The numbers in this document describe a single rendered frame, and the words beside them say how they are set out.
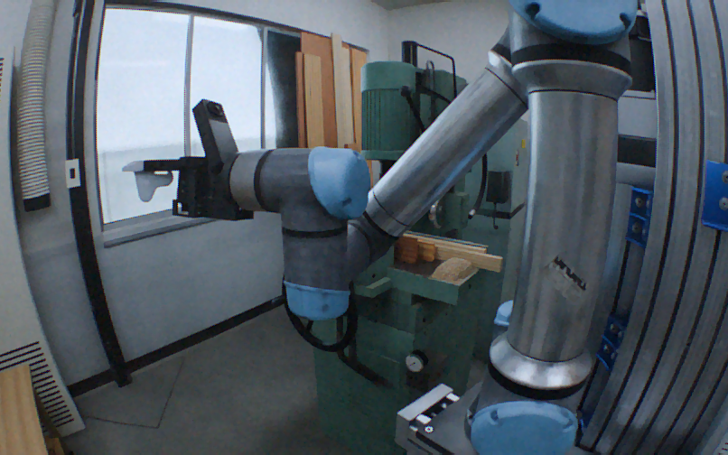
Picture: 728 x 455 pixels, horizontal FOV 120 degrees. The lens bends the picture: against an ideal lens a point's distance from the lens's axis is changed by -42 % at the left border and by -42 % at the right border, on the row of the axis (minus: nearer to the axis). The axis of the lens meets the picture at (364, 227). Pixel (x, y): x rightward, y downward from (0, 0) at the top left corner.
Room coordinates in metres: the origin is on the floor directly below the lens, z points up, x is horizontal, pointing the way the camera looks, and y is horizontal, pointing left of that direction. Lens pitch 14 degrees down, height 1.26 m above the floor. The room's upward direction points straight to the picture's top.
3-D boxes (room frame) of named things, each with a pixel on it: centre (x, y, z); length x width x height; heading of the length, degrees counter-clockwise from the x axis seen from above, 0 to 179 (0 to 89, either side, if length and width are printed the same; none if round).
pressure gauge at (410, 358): (0.85, -0.15, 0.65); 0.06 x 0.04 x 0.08; 52
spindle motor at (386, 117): (1.18, -0.08, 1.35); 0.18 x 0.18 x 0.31
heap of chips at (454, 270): (0.93, -0.25, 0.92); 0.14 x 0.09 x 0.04; 142
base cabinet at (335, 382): (1.28, -0.15, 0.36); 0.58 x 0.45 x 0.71; 142
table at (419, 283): (1.07, -0.05, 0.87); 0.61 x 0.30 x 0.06; 52
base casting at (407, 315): (1.28, -0.15, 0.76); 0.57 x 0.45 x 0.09; 142
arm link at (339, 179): (0.39, 0.05, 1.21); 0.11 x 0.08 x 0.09; 66
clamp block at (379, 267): (1.00, 0.01, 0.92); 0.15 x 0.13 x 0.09; 52
